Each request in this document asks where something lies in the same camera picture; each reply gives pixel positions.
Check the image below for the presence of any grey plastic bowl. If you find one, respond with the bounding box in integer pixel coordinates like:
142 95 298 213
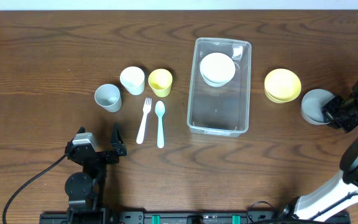
301 89 334 125

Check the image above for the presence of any grey plastic cup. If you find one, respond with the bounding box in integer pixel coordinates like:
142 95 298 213
94 84 122 113

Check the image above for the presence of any yellow plastic bowl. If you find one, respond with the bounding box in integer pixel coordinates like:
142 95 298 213
264 68 301 103

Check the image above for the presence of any white plastic bowl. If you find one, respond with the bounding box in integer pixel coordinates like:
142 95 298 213
200 53 236 87

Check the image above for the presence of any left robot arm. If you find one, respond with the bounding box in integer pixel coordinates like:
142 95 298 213
65 123 127 212

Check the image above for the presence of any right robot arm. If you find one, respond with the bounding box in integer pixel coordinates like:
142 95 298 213
280 80 358 222

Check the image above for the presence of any clear plastic container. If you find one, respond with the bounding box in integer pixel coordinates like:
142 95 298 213
187 37 252 137

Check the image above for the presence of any pink plastic fork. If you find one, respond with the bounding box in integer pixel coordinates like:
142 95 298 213
136 97 152 144

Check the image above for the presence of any mint green plastic spoon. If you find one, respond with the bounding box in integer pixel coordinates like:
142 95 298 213
155 101 165 148

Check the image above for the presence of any white plastic cup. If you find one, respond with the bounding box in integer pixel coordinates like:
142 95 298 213
120 67 145 95

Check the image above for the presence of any yellow plastic cup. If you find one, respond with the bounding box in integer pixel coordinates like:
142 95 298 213
148 68 173 98

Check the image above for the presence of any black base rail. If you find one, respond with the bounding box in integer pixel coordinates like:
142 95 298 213
39 207 351 224

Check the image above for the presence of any black cable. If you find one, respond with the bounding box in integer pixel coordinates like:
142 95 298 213
1 152 70 224

